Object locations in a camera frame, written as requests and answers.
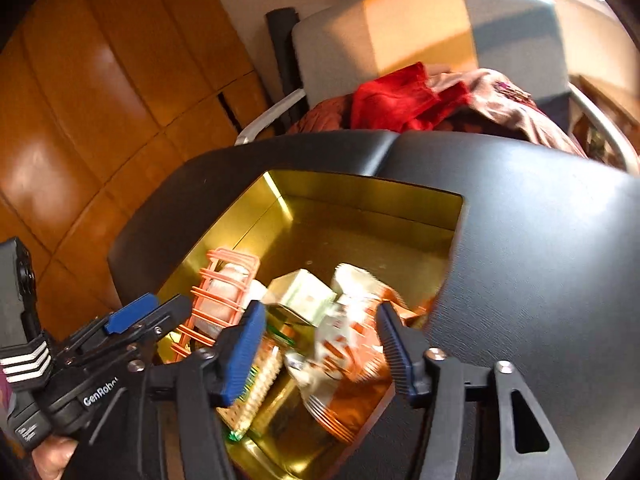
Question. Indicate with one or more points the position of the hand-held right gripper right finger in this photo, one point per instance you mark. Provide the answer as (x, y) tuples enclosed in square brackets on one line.
[(395, 355)]

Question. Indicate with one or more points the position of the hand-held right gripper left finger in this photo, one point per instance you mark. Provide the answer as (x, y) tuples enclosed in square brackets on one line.
[(245, 355)]

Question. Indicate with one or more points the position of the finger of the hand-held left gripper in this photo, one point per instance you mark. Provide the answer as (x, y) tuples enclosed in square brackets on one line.
[(127, 314), (165, 317)]

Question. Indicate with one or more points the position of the large green cracker packet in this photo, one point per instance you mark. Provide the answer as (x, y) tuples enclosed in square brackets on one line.
[(252, 390)]

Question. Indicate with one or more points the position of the orange and white snack bag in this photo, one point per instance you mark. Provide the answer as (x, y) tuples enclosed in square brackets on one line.
[(350, 340)]

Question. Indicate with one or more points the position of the orange plastic rack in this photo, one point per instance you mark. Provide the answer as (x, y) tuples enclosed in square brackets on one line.
[(215, 305)]

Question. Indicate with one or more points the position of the white sock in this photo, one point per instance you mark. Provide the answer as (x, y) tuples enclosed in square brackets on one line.
[(231, 282)]

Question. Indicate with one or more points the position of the small cream box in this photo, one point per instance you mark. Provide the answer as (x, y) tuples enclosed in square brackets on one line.
[(300, 295)]

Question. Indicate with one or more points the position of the gold metal tin box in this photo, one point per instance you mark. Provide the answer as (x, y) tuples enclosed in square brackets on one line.
[(360, 230)]

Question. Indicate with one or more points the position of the person's left hand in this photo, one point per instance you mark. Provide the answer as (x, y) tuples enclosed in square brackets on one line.
[(52, 457)]

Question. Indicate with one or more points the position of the wooden wardrobe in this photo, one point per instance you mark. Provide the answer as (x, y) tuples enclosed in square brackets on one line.
[(100, 125)]

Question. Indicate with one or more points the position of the red cloth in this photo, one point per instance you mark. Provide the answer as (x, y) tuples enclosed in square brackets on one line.
[(395, 102)]

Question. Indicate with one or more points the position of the grey and yellow armchair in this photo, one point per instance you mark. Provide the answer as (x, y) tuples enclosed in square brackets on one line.
[(415, 30)]

